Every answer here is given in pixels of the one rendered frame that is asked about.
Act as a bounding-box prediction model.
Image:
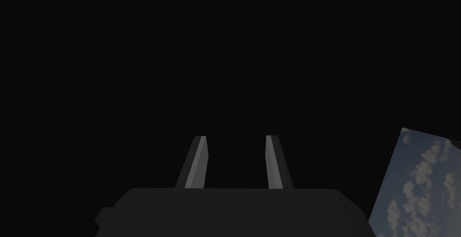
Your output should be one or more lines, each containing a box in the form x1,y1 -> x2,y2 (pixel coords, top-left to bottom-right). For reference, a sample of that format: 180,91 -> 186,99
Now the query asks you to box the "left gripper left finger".
174,135 -> 209,190

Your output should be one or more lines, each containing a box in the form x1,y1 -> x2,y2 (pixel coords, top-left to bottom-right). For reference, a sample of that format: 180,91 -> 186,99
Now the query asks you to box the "window with cloudy sky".
367,127 -> 461,237

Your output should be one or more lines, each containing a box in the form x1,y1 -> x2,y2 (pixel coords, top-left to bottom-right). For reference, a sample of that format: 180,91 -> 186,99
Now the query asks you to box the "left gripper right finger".
265,134 -> 294,190

